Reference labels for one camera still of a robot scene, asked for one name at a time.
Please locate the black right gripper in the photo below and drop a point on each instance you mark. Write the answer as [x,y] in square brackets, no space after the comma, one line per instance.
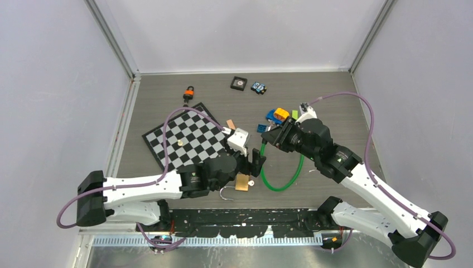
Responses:
[278,135]

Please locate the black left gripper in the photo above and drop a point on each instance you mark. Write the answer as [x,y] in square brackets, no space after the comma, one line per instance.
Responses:
[252,167]

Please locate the brass padlock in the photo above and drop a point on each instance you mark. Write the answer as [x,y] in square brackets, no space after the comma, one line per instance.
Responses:
[242,184]

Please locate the green cable lock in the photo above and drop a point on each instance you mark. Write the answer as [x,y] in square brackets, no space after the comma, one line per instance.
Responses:
[282,171]

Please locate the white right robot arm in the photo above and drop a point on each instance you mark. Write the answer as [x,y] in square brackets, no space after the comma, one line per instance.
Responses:
[410,231]

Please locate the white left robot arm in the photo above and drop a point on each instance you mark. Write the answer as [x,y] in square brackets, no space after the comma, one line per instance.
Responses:
[140,199]

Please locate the blue yellow toy car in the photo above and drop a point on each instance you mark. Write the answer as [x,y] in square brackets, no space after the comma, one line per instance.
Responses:
[277,116]

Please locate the black white chessboard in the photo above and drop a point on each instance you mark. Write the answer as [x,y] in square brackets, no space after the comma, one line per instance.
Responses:
[201,139]

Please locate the small wooden block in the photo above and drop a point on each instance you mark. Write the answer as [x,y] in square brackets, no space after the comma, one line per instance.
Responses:
[231,124]

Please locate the blue toy brick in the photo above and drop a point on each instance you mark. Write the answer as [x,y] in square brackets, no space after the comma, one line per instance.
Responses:
[262,128]

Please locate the blue owl toy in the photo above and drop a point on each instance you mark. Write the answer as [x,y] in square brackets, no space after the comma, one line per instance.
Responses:
[259,88]

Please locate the orange black padlock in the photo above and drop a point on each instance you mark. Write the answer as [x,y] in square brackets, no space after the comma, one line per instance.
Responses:
[188,94]

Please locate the black square box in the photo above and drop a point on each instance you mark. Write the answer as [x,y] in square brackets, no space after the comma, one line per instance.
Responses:
[238,83]

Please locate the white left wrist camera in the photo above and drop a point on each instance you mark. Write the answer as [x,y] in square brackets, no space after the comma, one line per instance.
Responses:
[238,139]

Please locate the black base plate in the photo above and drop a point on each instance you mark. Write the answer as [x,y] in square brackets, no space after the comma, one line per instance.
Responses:
[243,223]

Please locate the aluminium frame rail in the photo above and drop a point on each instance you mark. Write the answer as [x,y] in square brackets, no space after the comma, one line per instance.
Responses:
[120,134]

